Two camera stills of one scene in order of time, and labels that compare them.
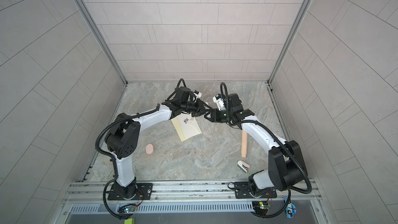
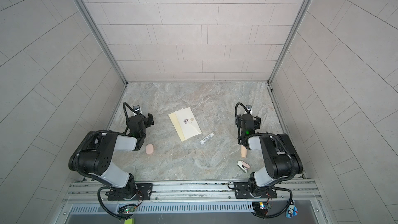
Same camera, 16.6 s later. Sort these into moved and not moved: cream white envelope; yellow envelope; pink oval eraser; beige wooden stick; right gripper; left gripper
Moved: right gripper; left gripper
Not moved: beige wooden stick; pink oval eraser; yellow envelope; cream white envelope
